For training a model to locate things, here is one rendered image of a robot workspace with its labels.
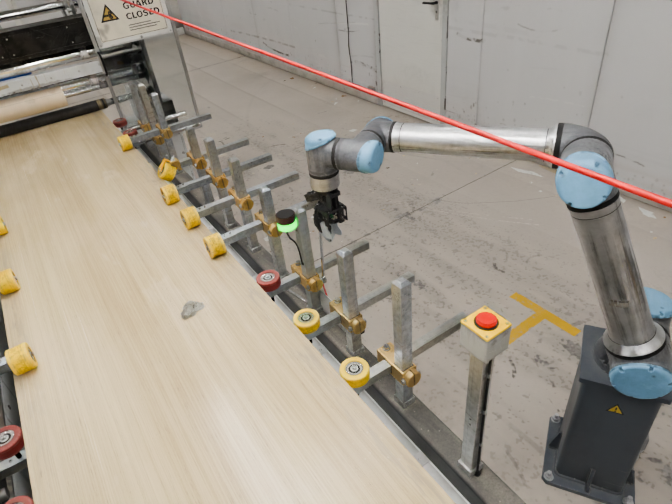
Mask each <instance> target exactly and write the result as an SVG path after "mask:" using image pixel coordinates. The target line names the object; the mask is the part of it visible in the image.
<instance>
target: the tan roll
mask: <svg viewBox="0 0 672 504"><path fill-rule="evenodd" d="M107 87H109V86H108V84H107V82H103V83H99V84H95V85H91V86H87V87H83V88H79V89H76V90H72V91H68V92H64V93H63V91H62V89H61V87H60V86H56V87H52V88H48V89H44V90H40V91H36V92H32V93H28V94H24V95H20V96H16V97H12V98H8V99H4V100H0V124H2V123H5V122H9V121H13V120H16V119H20V118H24V117H28V116H31V115H35V114H39V113H42V112H46V111H50V110H54V109H57V108H61V107H65V106H68V102H67V100H66V98H69V97H73V96H77V95H81V94H84V93H88V92H92V91H96V90H100V89H103V88H107Z"/></svg>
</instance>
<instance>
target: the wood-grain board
mask: <svg viewBox="0 0 672 504"><path fill-rule="evenodd" d="M122 135H123V134H122V133H121V132H120V130H119V129H118V128H117V127H116V126H115V125H114V124H113V123H112V122H111V121H110V119H109V118H108V117H107V116H106V115H102V116H99V117H95V118H92V119H88V120H85V121H81V122H78V123H74V124H71V125H67V126H64V127H60V128H57V129H53V130H49V131H46V132H42V133H39V134H35V135H32V136H28V137H25V138H21V139H18V140H14V141H11V142H7V143H4V144H0V216H1V218H2V219H3V221H4V222H5V224H6V227H7V229H8V233H6V234H3V235H0V272H1V271H4V270H6V269H9V268H10V269H12V271H13V272H14V274H15V275H16V277H17V279H18V281H19V284H20V287H21V288H20V289H19V290H16V291H14V292H11V293H9V294H6V295H3V294H2V293H1V292H0V296H1V303H2V309H3V315H4V321H5V327H6V333H7V340H8V346H9V349H10V348H12V347H15V346H17V345H19V344H22V343H24V342H26V343H27V344H28V345H29V346H30V347H31V349H32V351H33V353H34V355H35V357H36V360H37V363H38V366H37V367H36V368H34V369H32V370H30V371H27V372H25V373H23V374H21V375H19V376H17V375H15V374H14V373H13V377H14V383H15V389H16V395H17V401H18V407H19V414H20V420H21V426H22V432H23V438H24V444H25V451H26V457H27V463H28V469H29V475H30V481H31V488H32V494H33V500H34V504H456V503H455V502H454V501H453V500H452V499H451V498H450V497H449V495H448V494H447V493H446V492H445V491H444V490H443V489H442V488H441V487H440V485H439V484H438V483H437V482H436V481H435V480H434V479H433V478H432V477H431V476H430V474H429V473H428V472H427V471H426V470H425V469H424V468H423V467H422V466H421V464H420V463H419V462H418V461H417V460H416V459H415V458H414V457H413V456H412V454H411V453H410V452H409V451H408V450H407V449H406V448H405V447H404V446H403V444H402V443H401V442H400V441H399V440H398V439H397V438H396V437H395V436H394V434H393V433H392V432H391V431H390V430H389V429H388V428H387V427H386V426H385V424H384V423H383V422H382V421H381V420H380V419H379V418H378V417H377V416H376V414H375V413H374V412H373V411H372V410H371V409H370V408H369V407H368V406H367V405H366V403H365V402H364V401H363V400H362V399H361V398H360V397H359V396H358V395H357V393H356V392H355V391H354V390H353V389H352V388H351V387H350V386H349V385H348V383H347V382H346V381H345V380H344V379H343V378H342V377H341V376H340V375H339V373H338V372H337V371H336V370H335V369H334V368H333V367H332V366H331V365H330V363H329V362H328V361H327V360H326V359H325V358H324V357H323V356H322V355H321V353H320V352H319V351H318V350H317V349H316V348H315V347H314V346H313V345H312V343H311V342H310V341H309V340H308V339H307V338H306V337H305V336H304V335H303V334H302V332H301V331H300V330H299V329H298V328H297V327H296V326H295V325H294V324H293V322H292V321H291V320H290V319H289V318H288V317H287V316H286V315H285V314H284V312H283V311H282V310H281V309H280V308H279V307H278V306H277V305H276V304H275V302H274V301H273V300H272V299H271V298H270V297H269V296H268V295H267V294H266V292H265V291H264V290H263V289H262V288H261V287H260V286H259V285H258V284H257V282H256V281H255V280H254V279H253V278H252V277H251V276H250V275H249V274H248V272H247V271H246V270H245V269H244V268H243V267H242V266H241V265H240V264H239V263H238V261H237V260H236V259H235V258H234V257H233V256H232V255H231V254H230V253H229V251H228V250H227V249H226V253H224V254H222V255H219V256H217V257H215V258H211V257H210V256H209V254H208V252H207V250H206V248H205V246H204V243H203V238H204V237H207V236H209V235H212V233H211V231H210V230H209V229H208V228H207V227H206V226H205V225H204V224H203V223H202V221H201V224H200V225H198V226H196V227H193V228H191V229H187V228H186V227H185V225H184V223H183V221H182V219H181V216H180V210H183V209H185V208H188V206H187V205H186V204H185V203H184V201H183V200H182V199H181V198H180V201H178V202H175V203H173V204H170V205H167V204H166V203H165V201H164V199H163V197H162V194H161V191H160V188H161V187H164V186H166V185H168V184H167V183H166V182H165V180H164V179H161V178H159V177H158V173H157V172H156V170H155V169H154V168H153V167H152V166H151V165H150V164H149V163H148V162H147V160H146V159H145V158H144V157H143V156H142V155H141V154H140V153H139V152H138V150H137V149H136V148H135V147H134V146H133V149H130V150H127V151H124V152H123V151H122V150H121V148H120V146H119V143H118V140H117V137H119V136H122ZM188 301H195V302H196V301H197V302H199V303H200V302H204V303H203V304H204V306H205V307H204V308H203V309H202V310H200V311H197V312H196V314H195V315H194V316H192V317H189V318H188V319H186V320H184V319H183V318H181V317H182V316H181V315H180V314H181V312H182V311H183V309H182V308H183V306H184V304H186V303H187V302H188Z"/></svg>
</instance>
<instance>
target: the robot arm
mask: <svg viewBox="0 0 672 504"><path fill-rule="evenodd" d="M469 126H471V127H474V128H477V129H480V130H482V131H485V132H488V133H491V134H493V135H496V136H499V137H501V138H504V139H507V140H510V141H512V142H515V143H518V144H521V145H523V146H526V147H529V148H532V149H534V150H537V151H540V152H543V153H545V154H548V155H551V156H554V157H556V158H559V159H562V160H564V161H567V162H570V163H573V164H575V165H578V166H581V167H584V168H586V169H589V170H592V171H595V172H597V173H600V174H603V175H606V176H608V177H611V178H614V179H616V177H615V173H614V167H613V163H614V150H613V147H612V145H611V143H610V142H609V140H608V139H607V138H606V137H605V136H603V135H602V134H600V133H599V132H597V131H595V130H593V129H591V128H588V127H585V126H581V125H577V124H572V123H557V124H555V125H554V126H553V127H551V128H525V127H500V126H476V125H469ZM335 136H336V133H335V132H334V131H333V130H329V129H323V130H317V131H314V132H312V133H310V134H309V135H307V136H306V138H305V151H306V157H307V164H308V171H309V179H310V186H311V188H312V189H313V190H310V191H309V192H307V194H305V195H304V196H305V199H306V201H307V202H313V201H316V200H318V203H316V204H315V207H314V214H313V217H314V218H313V221H314V225H315V226H316V228H317V229H318V231H319V232H320V233H321V234H322V236H323V237H324V238H325V239H326V240H327V241H329V242H332V241H333V239H334V237H335V234H337V235H342V231H341V229H340V228H339V226H338V222H339V223H342V222H345V219H346V220H348V217H347V207H346V205H344V204H343V203H341V202H340V201H339V200H338V196H339V195H340V191H339V190H338V187H339V185H340V178H339V170H345V171H353V172H361V173H364V174H368V173H375V172H377V171H378V170H379V169H380V166H381V165H382V162H383V157H384V152H391V153H397V152H403V153H418V154H433V155H448V156H463V157H478V158H493V159H508V160H523V161H537V162H545V163H547V165H548V166H549V167H550V168H553V169H557V172H556V176H555V185H556V190H557V193H558V195H559V197H560V198H561V199H562V200H563V201H564V202H565V203H566V206H567V209H568V210H569V211H570V214H571V217H572V220H573V224H574V227H575V230H576V233H577V236H578V239H579V242H580V246H581V249H582V252H583V255H584V258H585V261H586V264H587V267H588V271H589V274H590V277H591V280H592V283H593V286H594V289H595V293H596V296H597V299H598V302H599V305H600V308H601V311H602V314H603V318H604V321H605V324H606V327H607V329H606V330H605V332H604V334H603V336H602V337H600V338H599V339H598V340H597V342H596V343H595V345H594V349H593V357H594V360H595V362H596V363H597V365H598V366H599V367H600V368H601V369H602V370H603V371H604V372H606V373H607V374H609V377H610V382H611V384H612V386H613V387H614V388H615V389H616V390H617V391H619V392H620V393H622V394H624V395H626V396H632V397H634V398H638V399H655V398H658V397H663V396H665V395H667V394H668V393H669V392H670V391H671V390H672V352H671V341H670V329H669V327H670V322H671V319H672V299H671V298H670V297H669V296H667V295H666V294H664V293H662V292H660V291H657V290H655V289H652V288H649V287H644V286H643V282H642V279H641V275H640V271H639V267H638V264H637V260H636V256H635V253H634V249H633V245H632V241H631V238H630V234H629V230H628V227H627V223H626V219H625V215H624V212H623V208H622V204H621V201H620V192H619V188H616V187H614V186H611V185H608V184H606V183H603V182H600V181H598V180H595V179H593V178H590V177H587V176H585V175H582V174H579V173H577V172H574V171H571V170H569V169H566V168H563V167H561V166H558V165H555V164H553V163H550V162H547V161H545V160H542V159H539V158H537V157H534V156H532V155H529V154H526V153H524V152H521V151H518V150H516V149H513V148H510V147H508V146H505V145H502V144H500V143H497V142H494V141H492V140H489V139H486V138H484V137H481V136H478V135H476V134H473V133H471V132H468V131H465V130H463V129H460V128H457V127H455V126H452V125H449V124H427V123H402V122H397V121H393V120H391V119H390V118H388V117H385V116H378V117H376V118H374V119H372V120H370V121H369V122H368V123H367V124H366V126H365V127H364V128H363V129H362V131H361V132H360V133H359V134H357V135H356V137H355V138H354V139H350V138H340V137H335ZM344 209H345V211H346V216H345V215H344Z"/></svg>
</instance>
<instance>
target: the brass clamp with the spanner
mask: <svg viewBox="0 0 672 504"><path fill-rule="evenodd" d="M295 264H296V263H294V264H292V265H291V270H292V274H293V273H295V272H296V273H297V274H298V275H299V276H300V280H301V283H300V284H302V285H303V286H304V287H305V288H306V289H307V290H308V291H312V292H318V291H319V290H320V289H321V288H322V286H323V282H322V280H321V279H320V278H319V274H317V273H316V275H314V276H312V277H310V278H308V279H307V278H306V277H305V276H304V275H303V274H302V268H301V265H300V266H296V265H295Z"/></svg>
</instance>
